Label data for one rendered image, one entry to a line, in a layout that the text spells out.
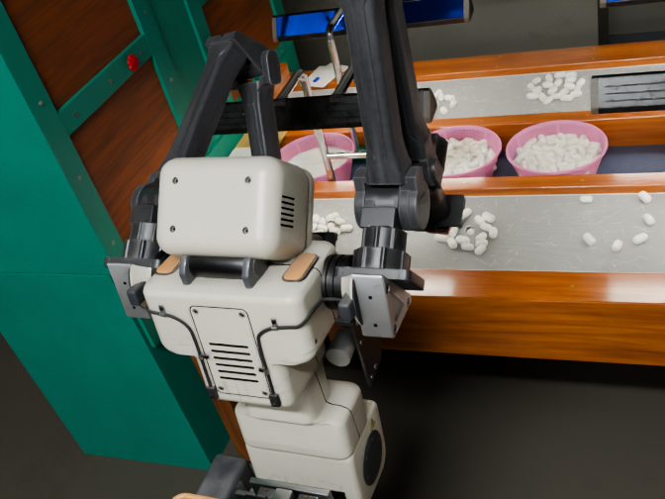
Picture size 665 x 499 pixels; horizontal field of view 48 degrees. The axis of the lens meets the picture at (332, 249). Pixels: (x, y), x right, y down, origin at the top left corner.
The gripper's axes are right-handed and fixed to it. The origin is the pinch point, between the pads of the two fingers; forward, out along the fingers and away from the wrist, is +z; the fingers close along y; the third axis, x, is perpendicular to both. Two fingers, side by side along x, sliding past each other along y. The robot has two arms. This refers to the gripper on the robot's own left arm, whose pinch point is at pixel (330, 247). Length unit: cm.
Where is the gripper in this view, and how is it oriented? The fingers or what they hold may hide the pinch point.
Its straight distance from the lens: 183.0
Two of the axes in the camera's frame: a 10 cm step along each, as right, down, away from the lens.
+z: 3.8, 0.2, 9.3
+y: -9.3, 0.0, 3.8
